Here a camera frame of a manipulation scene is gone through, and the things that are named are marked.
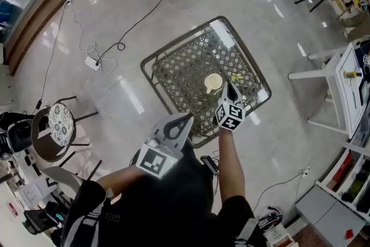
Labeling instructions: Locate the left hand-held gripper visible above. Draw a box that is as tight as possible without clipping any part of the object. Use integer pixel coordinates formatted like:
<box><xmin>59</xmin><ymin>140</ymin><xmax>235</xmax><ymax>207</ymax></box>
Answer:
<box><xmin>135</xmin><ymin>112</ymin><xmax>195</xmax><ymax>180</ymax></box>

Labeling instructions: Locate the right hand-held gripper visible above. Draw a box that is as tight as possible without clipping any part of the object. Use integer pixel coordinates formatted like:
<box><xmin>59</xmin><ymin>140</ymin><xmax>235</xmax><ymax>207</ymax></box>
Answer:
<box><xmin>213</xmin><ymin>80</ymin><xmax>247</xmax><ymax>132</ymax></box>

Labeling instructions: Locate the cream cup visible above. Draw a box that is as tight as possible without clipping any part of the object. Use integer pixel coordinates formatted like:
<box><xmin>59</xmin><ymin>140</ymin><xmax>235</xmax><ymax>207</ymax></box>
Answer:
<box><xmin>203</xmin><ymin>73</ymin><xmax>224</xmax><ymax>94</ymax></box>

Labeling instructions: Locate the person's left forearm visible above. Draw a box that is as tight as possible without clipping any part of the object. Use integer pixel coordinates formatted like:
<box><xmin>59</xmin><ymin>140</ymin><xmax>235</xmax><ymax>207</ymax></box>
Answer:
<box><xmin>96</xmin><ymin>164</ymin><xmax>145</xmax><ymax>192</ymax></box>

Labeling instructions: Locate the person's right forearm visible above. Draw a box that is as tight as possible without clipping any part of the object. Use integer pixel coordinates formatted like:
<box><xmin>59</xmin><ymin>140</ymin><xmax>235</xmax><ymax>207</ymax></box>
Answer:
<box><xmin>217</xmin><ymin>125</ymin><xmax>247</xmax><ymax>204</ymax></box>

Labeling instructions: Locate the black flat device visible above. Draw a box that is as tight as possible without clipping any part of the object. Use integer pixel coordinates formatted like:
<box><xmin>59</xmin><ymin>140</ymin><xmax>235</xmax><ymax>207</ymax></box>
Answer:
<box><xmin>199</xmin><ymin>155</ymin><xmax>220</xmax><ymax>175</ymax></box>

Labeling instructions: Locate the glass-top metal lattice table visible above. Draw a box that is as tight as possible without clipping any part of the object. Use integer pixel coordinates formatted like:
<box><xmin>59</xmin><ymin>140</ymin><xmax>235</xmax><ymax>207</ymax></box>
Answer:
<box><xmin>139</xmin><ymin>15</ymin><xmax>273</xmax><ymax>150</ymax></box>

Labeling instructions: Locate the person's black clothed torso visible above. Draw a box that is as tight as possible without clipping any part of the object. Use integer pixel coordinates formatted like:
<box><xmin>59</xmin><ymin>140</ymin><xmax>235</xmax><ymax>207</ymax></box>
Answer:
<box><xmin>60</xmin><ymin>140</ymin><xmax>262</xmax><ymax>247</ymax></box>

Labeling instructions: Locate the white power strip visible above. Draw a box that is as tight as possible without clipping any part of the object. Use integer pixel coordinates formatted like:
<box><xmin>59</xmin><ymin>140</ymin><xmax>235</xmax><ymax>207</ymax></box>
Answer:
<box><xmin>84</xmin><ymin>55</ymin><xmax>101</xmax><ymax>72</ymax></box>

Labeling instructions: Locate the white side table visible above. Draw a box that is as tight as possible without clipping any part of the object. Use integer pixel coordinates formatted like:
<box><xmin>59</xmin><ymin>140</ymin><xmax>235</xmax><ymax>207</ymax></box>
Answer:
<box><xmin>287</xmin><ymin>42</ymin><xmax>370</xmax><ymax>139</ymax></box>

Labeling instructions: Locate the floral cushion metal chair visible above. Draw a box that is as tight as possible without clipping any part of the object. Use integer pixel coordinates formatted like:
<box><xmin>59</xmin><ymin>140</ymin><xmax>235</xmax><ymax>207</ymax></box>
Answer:
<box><xmin>29</xmin><ymin>95</ymin><xmax>99</xmax><ymax>163</ymax></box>

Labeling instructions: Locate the black red shoe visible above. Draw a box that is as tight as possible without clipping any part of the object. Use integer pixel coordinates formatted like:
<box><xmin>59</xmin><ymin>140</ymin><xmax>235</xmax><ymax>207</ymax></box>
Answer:
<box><xmin>256</xmin><ymin>205</ymin><xmax>284</xmax><ymax>230</ymax></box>

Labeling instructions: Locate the white open shelf unit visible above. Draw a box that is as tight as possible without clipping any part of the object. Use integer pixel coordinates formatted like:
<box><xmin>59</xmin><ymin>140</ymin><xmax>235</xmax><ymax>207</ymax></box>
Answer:
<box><xmin>314</xmin><ymin>138</ymin><xmax>370</xmax><ymax>224</ymax></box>

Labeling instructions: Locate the grey cabinet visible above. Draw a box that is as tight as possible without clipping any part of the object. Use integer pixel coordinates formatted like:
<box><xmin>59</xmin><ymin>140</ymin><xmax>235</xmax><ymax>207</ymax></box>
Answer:
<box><xmin>294</xmin><ymin>185</ymin><xmax>367</xmax><ymax>237</ymax></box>

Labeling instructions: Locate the black bag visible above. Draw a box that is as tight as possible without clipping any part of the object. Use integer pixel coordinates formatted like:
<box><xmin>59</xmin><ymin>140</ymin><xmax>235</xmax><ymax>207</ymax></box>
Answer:
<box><xmin>0</xmin><ymin>112</ymin><xmax>36</xmax><ymax>154</ymax></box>

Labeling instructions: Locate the black floor cable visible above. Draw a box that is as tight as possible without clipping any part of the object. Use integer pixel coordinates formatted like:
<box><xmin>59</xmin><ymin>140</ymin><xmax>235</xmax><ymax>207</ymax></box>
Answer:
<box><xmin>97</xmin><ymin>0</ymin><xmax>171</xmax><ymax>65</ymax></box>

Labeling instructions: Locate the white floor cable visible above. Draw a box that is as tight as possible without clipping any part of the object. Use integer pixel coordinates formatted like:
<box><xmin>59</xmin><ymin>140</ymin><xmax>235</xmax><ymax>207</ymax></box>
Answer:
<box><xmin>62</xmin><ymin>1</ymin><xmax>119</xmax><ymax>75</ymax></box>

